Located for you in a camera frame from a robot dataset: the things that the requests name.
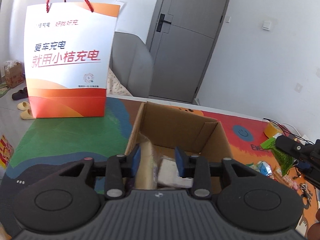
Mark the cardboard carton with plastic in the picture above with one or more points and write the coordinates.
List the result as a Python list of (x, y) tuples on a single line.
[(15, 76)]

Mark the yellow slipper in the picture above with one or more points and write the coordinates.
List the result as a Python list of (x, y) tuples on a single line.
[(26, 115), (23, 105)]

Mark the person's right hand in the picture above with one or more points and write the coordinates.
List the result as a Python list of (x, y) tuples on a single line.
[(315, 217)]

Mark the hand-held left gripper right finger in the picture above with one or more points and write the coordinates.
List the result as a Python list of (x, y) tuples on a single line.
[(180, 163)]

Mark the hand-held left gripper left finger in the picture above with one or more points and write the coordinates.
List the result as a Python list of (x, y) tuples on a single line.
[(136, 160)]

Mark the blue snack packet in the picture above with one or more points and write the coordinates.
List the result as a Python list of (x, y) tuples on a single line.
[(265, 168)]

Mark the bunch of keys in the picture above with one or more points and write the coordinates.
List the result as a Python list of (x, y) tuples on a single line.
[(303, 188)]

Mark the black slippers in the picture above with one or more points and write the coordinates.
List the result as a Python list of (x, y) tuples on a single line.
[(20, 95)]

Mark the green floor mat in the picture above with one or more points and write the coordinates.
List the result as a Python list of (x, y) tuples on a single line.
[(2, 92)]

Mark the orange white paper gift bag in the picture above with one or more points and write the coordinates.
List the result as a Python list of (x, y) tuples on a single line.
[(70, 55)]

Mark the colourful cat table mat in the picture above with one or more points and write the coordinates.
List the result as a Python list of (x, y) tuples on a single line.
[(75, 140)]

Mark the grey door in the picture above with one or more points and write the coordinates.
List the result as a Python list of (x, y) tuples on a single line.
[(185, 55)]

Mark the white bread packet black label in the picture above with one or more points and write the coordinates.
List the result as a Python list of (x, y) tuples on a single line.
[(170, 173)]

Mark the yellow tape roll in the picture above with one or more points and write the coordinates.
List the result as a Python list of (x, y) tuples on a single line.
[(271, 131)]

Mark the white light switch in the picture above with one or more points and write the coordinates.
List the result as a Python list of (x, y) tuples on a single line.
[(266, 25)]

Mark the brown cardboard box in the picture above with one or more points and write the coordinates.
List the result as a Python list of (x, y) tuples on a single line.
[(175, 130)]

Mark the dotted cream cushion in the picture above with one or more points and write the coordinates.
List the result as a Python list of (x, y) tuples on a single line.
[(116, 85)]

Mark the grey upholstered chair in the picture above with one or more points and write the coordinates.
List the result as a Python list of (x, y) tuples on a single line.
[(130, 60)]

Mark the long bread packet blue label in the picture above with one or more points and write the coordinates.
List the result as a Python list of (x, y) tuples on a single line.
[(147, 165)]

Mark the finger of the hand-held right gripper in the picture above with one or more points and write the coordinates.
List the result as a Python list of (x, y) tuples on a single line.
[(287, 142)]

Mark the light green snack packet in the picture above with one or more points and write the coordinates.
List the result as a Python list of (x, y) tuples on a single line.
[(282, 160)]

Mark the clear packet of small cakes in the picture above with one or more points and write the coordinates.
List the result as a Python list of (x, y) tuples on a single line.
[(285, 180)]

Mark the red yellow printed carton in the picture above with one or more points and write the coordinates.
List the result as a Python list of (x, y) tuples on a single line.
[(5, 151)]

